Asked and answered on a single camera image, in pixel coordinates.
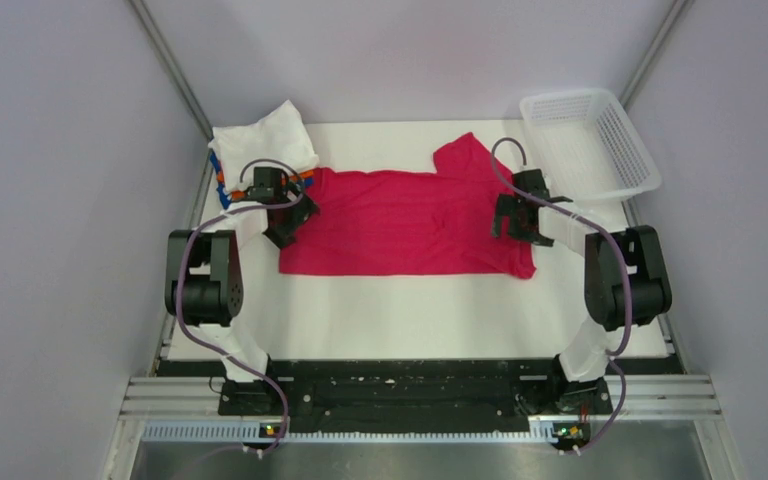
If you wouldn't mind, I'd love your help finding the blue floral folded t shirt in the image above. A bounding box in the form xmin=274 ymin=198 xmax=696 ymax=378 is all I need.
xmin=209 ymin=150 xmax=314 ymax=209

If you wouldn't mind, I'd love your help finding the right aluminium frame post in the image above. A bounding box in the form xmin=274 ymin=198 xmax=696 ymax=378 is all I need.
xmin=618 ymin=0 xmax=694 ymax=110

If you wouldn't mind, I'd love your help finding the white plastic basket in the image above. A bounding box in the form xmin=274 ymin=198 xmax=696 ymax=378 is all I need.
xmin=519 ymin=88 xmax=662 ymax=205

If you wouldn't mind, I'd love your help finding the white slotted cable duct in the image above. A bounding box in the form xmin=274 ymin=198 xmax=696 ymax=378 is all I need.
xmin=142 ymin=420 xmax=558 ymax=444

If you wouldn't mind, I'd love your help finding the red t shirt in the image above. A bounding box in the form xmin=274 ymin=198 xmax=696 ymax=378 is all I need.
xmin=278 ymin=133 xmax=537 ymax=280

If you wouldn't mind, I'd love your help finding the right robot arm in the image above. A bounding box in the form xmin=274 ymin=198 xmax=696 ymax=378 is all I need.
xmin=492 ymin=169 xmax=672 ymax=412

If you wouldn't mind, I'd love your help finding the orange folded t shirt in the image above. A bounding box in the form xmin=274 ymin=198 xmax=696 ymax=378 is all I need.
xmin=216 ymin=170 xmax=314 ymax=204

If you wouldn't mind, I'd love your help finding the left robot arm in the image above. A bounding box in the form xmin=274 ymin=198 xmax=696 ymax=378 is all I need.
xmin=164 ymin=159 xmax=318 ymax=415

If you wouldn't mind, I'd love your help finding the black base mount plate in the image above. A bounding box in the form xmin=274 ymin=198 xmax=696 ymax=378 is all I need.
xmin=158 ymin=357 xmax=683 ymax=437

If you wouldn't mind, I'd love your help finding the left aluminium frame post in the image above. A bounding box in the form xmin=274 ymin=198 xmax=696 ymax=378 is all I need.
xmin=128 ymin=0 xmax=214 ymax=140

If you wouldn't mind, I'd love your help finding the aluminium frame post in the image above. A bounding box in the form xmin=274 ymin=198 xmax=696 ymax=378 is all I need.
xmin=618 ymin=0 xmax=694 ymax=110
xmin=128 ymin=0 xmax=214 ymax=140

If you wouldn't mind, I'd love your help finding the white folded t shirt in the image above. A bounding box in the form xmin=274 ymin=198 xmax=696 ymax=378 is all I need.
xmin=208 ymin=100 xmax=319 ymax=191

